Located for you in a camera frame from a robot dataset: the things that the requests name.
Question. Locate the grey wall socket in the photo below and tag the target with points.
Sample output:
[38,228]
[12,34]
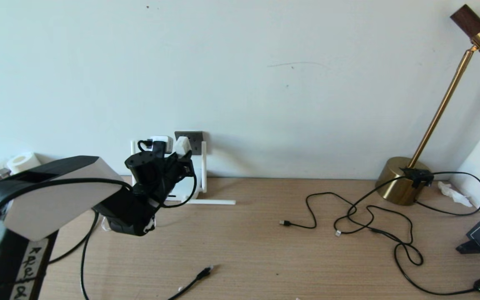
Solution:
[196,137]

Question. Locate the white power adapter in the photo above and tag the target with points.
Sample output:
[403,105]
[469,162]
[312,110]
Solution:
[181,146]

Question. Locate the black stand clip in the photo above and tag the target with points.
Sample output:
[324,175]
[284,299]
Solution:
[467,248]

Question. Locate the black clip on lamp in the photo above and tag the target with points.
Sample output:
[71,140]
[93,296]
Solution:
[417,177]

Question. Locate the white router with antennas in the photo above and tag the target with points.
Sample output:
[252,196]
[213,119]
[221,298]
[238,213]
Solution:
[215,202]

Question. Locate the crumpled white tissue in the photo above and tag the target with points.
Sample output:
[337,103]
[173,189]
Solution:
[452,192]

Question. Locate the white paper roll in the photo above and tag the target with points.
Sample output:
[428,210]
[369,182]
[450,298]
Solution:
[23,162]

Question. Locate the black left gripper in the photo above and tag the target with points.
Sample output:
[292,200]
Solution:
[167,175]

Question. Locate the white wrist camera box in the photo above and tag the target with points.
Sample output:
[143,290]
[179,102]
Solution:
[161,142]

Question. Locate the gold desk lamp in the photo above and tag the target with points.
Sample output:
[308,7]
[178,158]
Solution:
[394,183]

